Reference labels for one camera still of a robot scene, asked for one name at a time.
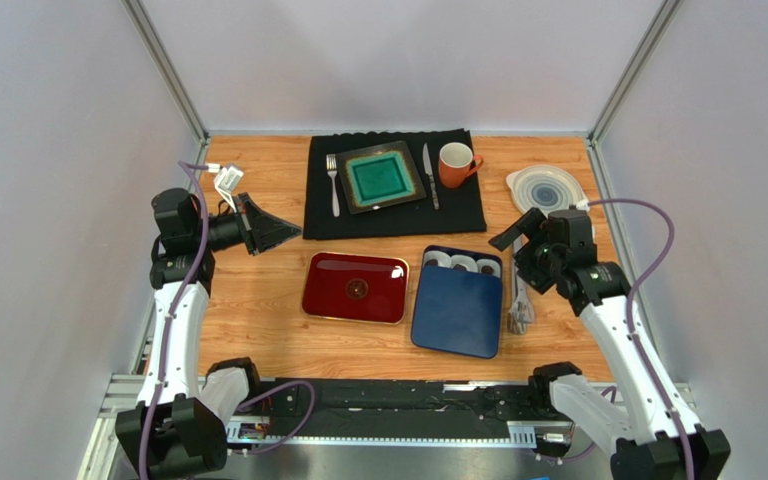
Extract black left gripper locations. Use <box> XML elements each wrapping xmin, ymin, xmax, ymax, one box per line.
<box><xmin>192</xmin><ymin>194</ymin><xmax>301</xmax><ymax>256</ymax></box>

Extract dark blue box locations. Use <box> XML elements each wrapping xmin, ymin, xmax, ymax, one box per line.
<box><xmin>421</xmin><ymin>245</ymin><xmax>503</xmax><ymax>280</ymax></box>

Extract metal serving tongs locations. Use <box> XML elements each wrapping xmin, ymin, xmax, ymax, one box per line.
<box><xmin>507</xmin><ymin>236</ymin><xmax>536</xmax><ymax>335</ymax></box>

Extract dark blue box lid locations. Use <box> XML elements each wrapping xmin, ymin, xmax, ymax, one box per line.
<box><xmin>410</xmin><ymin>266</ymin><xmax>503</xmax><ymax>359</ymax></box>

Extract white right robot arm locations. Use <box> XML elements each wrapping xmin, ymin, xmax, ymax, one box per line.
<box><xmin>489</xmin><ymin>207</ymin><xmax>732</xmax><ymax>479</ymax></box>

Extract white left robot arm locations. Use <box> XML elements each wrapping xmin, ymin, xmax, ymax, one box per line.
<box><xmin>115</xmin><ymin>188</ymin><xmax>302</xmax><ymax>479</ymax></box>

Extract red lacquer chocolate tray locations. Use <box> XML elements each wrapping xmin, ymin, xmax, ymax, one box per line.
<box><xmin>301</xmin><ymin>252</ymin><xmax>410</xmax><ymax>325</ymax></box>

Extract white round lid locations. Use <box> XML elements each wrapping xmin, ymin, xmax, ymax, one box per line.
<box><xmin>505</xmin><ymin>165</ymin><xmax>587</xmax><ymax>214</ymax></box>

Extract white paper cup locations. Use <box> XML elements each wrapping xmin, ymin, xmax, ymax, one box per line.
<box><xmin>423</xmin><ymin>250</ymin><xmax>451</xmax><ymax>268</ymax></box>
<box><xmin>476</xmin><ymin>258</ymin><xmax>502</xmax><ymax>279</ymax></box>
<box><xmin>450</xmin><ymin>254</ymin><xmax>478</xmax><ymax>273</ymax></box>

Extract orange ceramic mug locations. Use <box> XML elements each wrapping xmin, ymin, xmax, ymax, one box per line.
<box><xmin>438</xmin><ymin>142</ymin><xmax>484</xmax><ymax>189</ymax></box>

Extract silver fork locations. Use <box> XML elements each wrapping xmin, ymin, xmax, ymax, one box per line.
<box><xmin>326</xmin><ymin>154</ymin><xmax>341</xmax><ymax>218</ymax></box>

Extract silver table knife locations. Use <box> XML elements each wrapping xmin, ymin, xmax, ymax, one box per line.
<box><xmin>422</xmin><ymin>143</ymin><xmax>440</xmax><ymax>210</ymax></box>

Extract teal square plate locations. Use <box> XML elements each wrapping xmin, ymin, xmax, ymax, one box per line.
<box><xmin>335</xmin><ymin>141</ymin><xmax>427</xmax><ymax>214</ymax></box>

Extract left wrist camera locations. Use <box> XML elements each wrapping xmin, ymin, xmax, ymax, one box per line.
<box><xmin>197</xmin><ymin>163</ymin><xmax>244</xmax><ymax>213</ymax></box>

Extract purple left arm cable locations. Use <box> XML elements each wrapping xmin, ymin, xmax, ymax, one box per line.
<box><xmin>137</xmin><ymin>160</ymin><xmax>316</xmax><ymax>480</ymax></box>

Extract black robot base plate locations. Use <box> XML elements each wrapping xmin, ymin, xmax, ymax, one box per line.
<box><xmin>198</xmin><ymin>377</ymin><xmax>596</xmax><ymax>441</ymax></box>

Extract aluminium frame rail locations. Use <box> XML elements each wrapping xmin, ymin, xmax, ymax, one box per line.
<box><xmin>80</xmin><ymin>363</ymin><xmax>731</xmax><ymax>479</ymax></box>

